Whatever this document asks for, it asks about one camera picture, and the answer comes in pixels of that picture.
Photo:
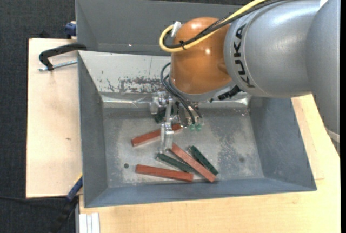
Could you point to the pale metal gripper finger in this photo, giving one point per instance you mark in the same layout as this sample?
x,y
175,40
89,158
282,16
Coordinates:
x,y
166,138
154,108

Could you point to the red-brown flat block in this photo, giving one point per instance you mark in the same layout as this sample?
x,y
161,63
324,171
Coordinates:
x,y
193,162
165,173
146,138

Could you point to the dark green flat block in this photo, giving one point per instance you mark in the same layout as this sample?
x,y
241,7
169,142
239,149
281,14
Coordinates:
x,y
173,162
204,159

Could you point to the grey metal bin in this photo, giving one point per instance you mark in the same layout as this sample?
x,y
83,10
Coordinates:
x,y
238,140

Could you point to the pale wood flat board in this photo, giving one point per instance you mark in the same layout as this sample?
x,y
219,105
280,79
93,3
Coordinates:
x,y
51,123

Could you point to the black cylinder on white bracket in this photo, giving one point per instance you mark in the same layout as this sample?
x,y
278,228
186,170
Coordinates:
x,y
227,94

